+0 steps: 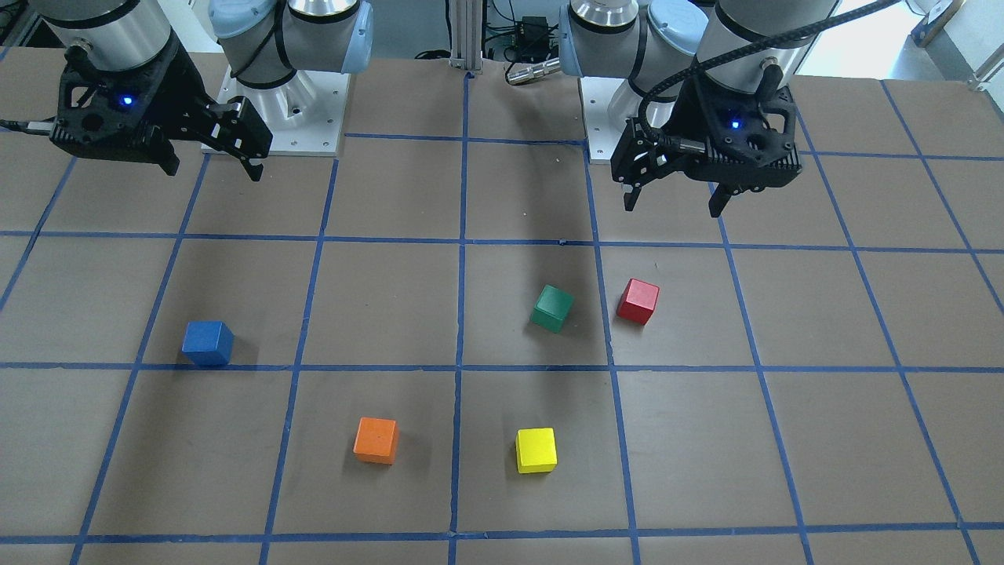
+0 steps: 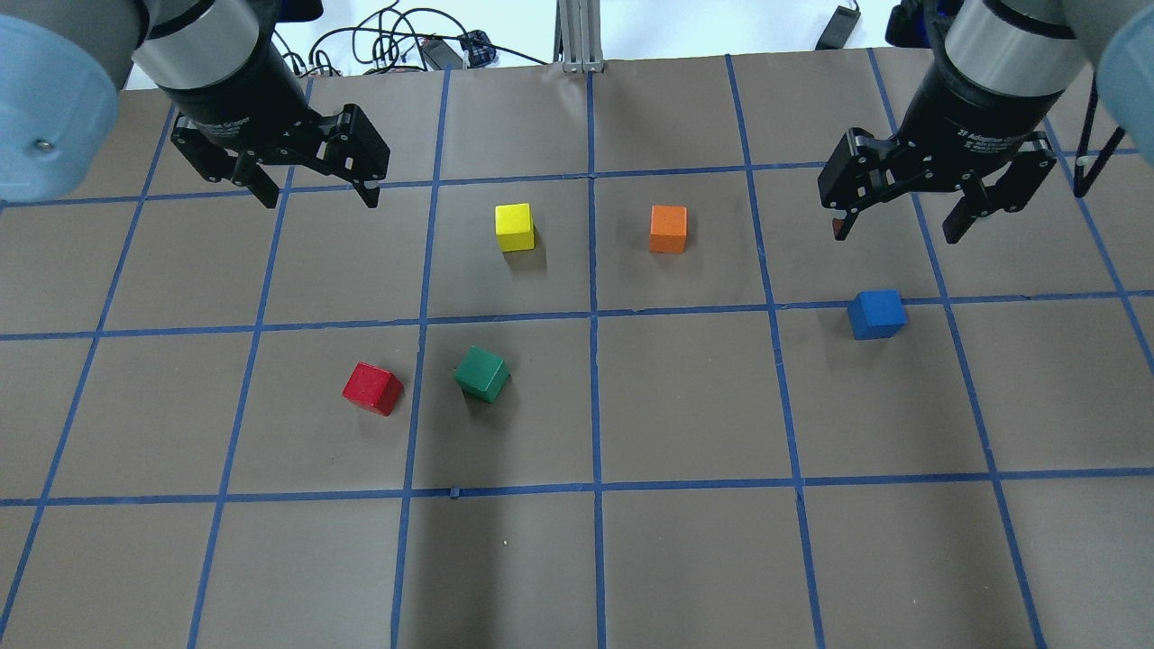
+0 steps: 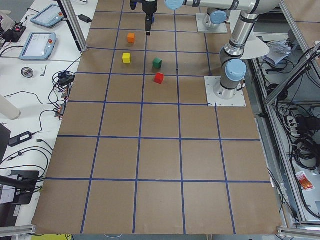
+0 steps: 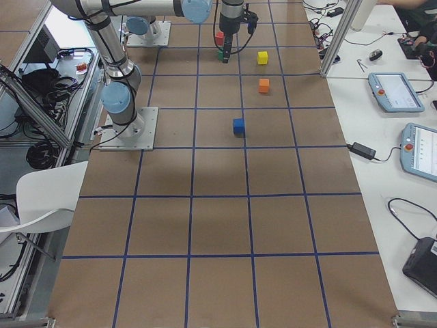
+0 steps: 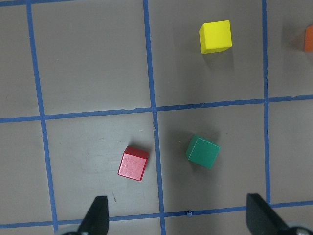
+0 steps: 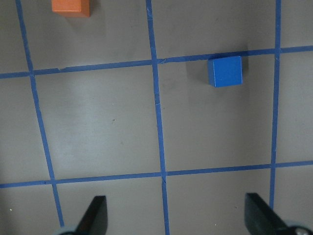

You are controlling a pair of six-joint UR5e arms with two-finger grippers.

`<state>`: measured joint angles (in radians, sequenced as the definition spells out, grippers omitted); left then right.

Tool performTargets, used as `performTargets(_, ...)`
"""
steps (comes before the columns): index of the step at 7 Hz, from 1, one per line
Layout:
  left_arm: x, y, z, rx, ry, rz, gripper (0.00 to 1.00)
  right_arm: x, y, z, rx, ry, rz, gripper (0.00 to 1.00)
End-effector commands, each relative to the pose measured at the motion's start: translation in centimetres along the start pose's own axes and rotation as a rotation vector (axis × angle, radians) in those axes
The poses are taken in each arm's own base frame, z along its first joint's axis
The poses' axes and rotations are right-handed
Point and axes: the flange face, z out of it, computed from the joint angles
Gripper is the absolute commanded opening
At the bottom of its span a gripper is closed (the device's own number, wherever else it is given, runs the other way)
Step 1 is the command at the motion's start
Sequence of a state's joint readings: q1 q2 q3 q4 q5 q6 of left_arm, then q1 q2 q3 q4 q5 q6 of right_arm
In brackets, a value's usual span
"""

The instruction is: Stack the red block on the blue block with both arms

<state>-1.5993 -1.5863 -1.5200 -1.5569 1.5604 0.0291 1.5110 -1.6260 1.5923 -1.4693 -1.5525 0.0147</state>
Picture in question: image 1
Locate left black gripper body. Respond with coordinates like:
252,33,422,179
610,78,803,190

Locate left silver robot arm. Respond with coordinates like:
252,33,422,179
558,1,838,217

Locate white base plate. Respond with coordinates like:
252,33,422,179
580,76,641,164
216,71,352,157

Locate orange wooden block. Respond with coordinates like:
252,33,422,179
352,416,399,465

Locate blue wooden block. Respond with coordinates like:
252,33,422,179
180,319,235,367

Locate yellow wooden block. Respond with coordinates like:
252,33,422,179
515,427,558,473

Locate green wooden block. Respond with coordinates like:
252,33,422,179
530,285,574,333

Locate aluminium frame post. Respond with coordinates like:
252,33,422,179
447,0,484,75

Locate red wooden block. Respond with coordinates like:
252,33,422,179
616,278,660,326

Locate black braided cable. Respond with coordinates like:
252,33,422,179
637,0,903,154

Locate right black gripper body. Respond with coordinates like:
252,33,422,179
48,35,273,165

